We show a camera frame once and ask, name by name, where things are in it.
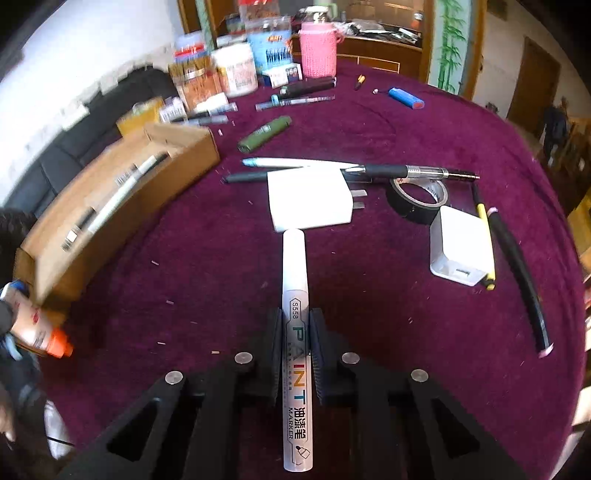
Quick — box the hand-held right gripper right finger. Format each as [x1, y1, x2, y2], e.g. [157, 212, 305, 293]
[308, 308, 527, 480]

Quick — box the blue battery pack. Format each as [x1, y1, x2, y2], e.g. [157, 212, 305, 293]
[374, 87, 424, 112]

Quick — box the black tape roll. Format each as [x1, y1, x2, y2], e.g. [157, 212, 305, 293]
[385, 176, 450, 226]

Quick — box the black sofa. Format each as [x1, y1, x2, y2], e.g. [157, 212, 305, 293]
[0, 67, 185, 208]

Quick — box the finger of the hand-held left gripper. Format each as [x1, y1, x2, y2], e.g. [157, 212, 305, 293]
[0, 279, 32, 301]
[0, 335, 24, 363]

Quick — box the wooden counter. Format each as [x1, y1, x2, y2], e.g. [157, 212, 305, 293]
[339, 28, 423, 75]

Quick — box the orange box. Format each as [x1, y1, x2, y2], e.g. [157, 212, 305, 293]
[168, 62, 222, 112]

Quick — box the grey white marker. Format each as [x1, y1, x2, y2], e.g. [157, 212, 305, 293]
[90, 156, 169, 232]

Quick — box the clear pen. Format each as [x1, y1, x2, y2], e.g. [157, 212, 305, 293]
[255, 95, 336, 112]

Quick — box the white plug charger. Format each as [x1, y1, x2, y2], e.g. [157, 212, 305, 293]
[268, 168, 368, 232]

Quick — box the blue label plastic jar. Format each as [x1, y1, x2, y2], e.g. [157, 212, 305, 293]
[247, 16, 294, 77]

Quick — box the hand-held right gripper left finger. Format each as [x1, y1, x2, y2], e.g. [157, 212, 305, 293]
[55, 307, 283, 480]

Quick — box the yellow box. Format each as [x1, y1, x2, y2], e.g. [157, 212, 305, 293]
[117, 99, 164, 134]

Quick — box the black marker pink end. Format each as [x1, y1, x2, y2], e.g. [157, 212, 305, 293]
[487, 208, 554, 358]

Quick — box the white USB charger cube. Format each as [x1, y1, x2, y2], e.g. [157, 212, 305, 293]
[429, 205, 492, 287]

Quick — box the black gel pen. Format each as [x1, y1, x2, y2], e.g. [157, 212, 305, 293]
[342, 164, 480, 183]

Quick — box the bamboo painted panel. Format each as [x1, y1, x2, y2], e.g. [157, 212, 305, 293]
[434, 0, 472, 95]

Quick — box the small white printed box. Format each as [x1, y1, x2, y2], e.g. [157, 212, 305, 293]
[267, 65, 303, 88]

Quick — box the dark blue pen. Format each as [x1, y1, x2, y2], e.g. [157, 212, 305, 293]
[223, 172, 278, 184]

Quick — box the green pen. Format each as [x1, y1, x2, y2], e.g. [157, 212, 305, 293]
[237, 115, 293, 154]

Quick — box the dark fuzzy cloth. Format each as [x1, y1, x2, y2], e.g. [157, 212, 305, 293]
[0, 208, 40, 284]

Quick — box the cardboard box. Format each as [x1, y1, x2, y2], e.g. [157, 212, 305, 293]
[14, 121, 221, 305]

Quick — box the white pen blue tip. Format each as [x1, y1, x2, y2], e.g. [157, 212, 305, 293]
[242, 157, 361, 171]

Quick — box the white plastic jar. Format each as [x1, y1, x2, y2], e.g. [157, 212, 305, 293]
[211, 44, 259, 97]

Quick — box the wooden door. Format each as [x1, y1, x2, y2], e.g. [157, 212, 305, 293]
[505, 37, 561, 134]

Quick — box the red lid plastic jar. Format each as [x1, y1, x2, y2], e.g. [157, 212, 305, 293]
[238, 0, 282, 21]

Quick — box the pink knitted sleeve jar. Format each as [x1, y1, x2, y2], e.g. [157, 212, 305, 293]
[299, 6, 345, 78]

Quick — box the white paint marker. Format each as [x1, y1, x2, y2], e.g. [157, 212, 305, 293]
[281, 228, 315, 472]

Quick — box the yellow pen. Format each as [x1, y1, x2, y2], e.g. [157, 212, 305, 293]
[471, 182, 497, 291]

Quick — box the orange-capped glue bottle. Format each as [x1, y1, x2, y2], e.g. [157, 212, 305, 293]
[9, 288, 75, 358]

